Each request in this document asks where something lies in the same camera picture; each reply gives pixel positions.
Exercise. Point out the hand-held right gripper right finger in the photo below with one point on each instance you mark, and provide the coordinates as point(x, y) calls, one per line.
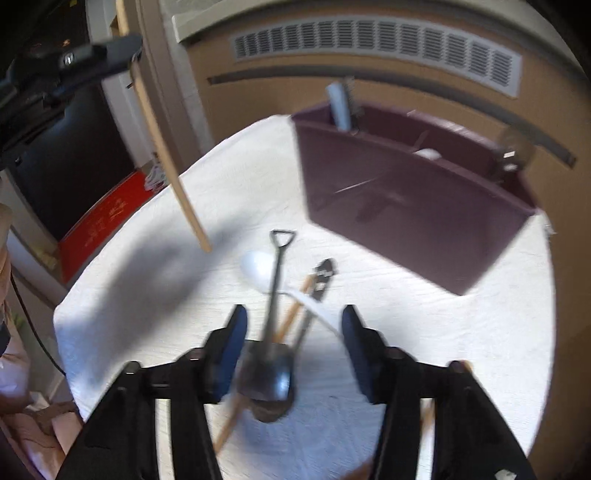
point(359, 350)

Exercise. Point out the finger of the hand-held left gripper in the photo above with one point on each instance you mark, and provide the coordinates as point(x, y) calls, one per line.
point(92, 57)

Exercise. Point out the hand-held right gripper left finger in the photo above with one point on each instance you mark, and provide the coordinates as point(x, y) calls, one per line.
point(231, 350)

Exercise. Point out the shovel-shaped metal spoon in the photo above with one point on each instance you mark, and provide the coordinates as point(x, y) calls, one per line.
point(268, 378)

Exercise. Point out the light wooden chopstick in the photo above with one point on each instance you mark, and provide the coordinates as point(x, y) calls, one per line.
point(295, 308)
point(175, 184)

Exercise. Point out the white plastic spoon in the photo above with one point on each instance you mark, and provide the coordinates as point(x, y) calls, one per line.
point(256, 272)

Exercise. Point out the small dark fork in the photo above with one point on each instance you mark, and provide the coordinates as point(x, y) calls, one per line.
point(325, 272)

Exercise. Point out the maroon plastic utensil holder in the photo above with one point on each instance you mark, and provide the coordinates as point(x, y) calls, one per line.
point(415, 221)

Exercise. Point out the white round-bowl spoon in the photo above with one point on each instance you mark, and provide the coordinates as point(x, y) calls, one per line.
point(427, 153)

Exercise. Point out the small dark metal spoon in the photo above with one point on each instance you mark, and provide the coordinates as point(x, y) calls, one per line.
point(354, 108)

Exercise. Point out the grey silicone spoon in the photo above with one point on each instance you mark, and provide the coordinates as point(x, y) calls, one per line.
point(340, 106)

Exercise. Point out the round metal spoon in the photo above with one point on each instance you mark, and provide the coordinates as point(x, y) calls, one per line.
point(515, 147)

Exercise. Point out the white kitchen countertop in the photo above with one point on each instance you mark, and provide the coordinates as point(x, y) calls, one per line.
point(196, 25)

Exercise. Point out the white textured towel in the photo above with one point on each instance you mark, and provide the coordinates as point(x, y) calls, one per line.
point(138, 286)

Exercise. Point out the red floor mat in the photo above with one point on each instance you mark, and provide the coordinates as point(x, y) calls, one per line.
point(101, 221)

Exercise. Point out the pile of slippers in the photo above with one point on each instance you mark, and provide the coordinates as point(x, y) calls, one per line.
point(155, 177)

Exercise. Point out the brown kitchen cabinet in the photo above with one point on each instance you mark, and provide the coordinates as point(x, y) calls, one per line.
point(258, 97)

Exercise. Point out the pink clothing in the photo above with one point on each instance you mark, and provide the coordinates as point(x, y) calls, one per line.
point(32, 424)

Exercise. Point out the long grey vent grille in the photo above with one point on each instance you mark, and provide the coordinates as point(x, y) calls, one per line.
point(378, 48)

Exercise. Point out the brown door frame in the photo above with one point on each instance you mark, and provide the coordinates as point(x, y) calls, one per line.
point(184, 101)

